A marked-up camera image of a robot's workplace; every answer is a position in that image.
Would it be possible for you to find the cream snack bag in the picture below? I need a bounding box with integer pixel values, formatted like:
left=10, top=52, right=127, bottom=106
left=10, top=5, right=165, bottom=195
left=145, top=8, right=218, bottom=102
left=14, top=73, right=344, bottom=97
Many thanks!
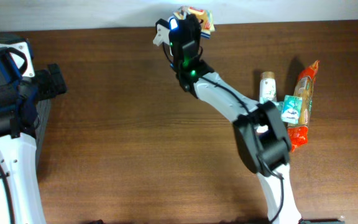
left=173, top=6, right=216, bottom=39

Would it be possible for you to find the white tube with tan cap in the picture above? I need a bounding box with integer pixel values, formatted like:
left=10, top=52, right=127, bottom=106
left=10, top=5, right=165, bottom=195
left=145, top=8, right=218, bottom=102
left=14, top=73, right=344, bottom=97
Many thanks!
left=258, top=71, right=278, bottom=134

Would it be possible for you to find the teal wipes packet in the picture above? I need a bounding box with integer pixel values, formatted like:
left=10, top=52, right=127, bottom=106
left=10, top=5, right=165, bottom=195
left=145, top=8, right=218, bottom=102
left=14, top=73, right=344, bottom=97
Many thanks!
left=259, top=97, right=284, bottom=114

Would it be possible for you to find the small teal tissue pack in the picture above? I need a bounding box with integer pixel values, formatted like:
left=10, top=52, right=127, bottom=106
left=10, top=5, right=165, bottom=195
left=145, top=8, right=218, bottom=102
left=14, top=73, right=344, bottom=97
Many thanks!
left=281, top=95, right=303, bottom=124

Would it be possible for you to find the orange spaghetti packet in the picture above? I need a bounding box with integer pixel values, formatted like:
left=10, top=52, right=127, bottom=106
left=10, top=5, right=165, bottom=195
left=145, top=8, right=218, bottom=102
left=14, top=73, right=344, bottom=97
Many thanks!
left=287, top=60, right=319, bottom=152

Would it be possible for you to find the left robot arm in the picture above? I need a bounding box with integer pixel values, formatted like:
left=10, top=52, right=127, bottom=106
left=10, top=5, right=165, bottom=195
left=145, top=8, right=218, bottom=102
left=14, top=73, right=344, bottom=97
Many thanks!
left=0, top=34, right=67, bottom=223

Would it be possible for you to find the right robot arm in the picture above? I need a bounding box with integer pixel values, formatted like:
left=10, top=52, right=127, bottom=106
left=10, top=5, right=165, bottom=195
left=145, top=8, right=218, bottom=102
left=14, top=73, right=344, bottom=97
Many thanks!
left=153, top=15, right=302, bottom=224

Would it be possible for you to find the grey plastic basket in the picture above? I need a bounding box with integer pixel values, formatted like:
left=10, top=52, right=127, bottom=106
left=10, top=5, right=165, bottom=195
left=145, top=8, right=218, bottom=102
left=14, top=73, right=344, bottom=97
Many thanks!
left=35, top=100, right=52, bottom=169

